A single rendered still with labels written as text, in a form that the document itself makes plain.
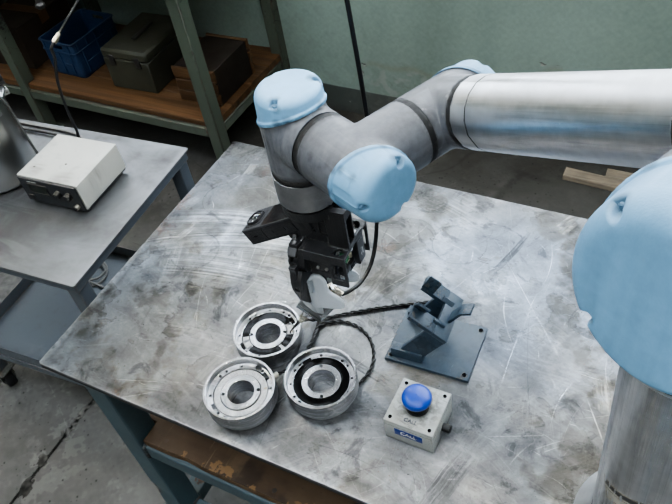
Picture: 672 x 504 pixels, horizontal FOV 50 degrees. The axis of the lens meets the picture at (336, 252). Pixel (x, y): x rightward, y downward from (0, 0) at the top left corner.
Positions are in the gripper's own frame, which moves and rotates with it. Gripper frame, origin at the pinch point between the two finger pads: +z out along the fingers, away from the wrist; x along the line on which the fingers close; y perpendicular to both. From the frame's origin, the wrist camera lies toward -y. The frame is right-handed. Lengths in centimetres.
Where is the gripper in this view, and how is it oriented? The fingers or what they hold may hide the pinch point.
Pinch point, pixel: (319, 298)
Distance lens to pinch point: 100.1
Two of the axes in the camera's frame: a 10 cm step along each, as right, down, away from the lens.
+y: 9.0, 2.1, -3.7
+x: 4.0, -7.0, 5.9
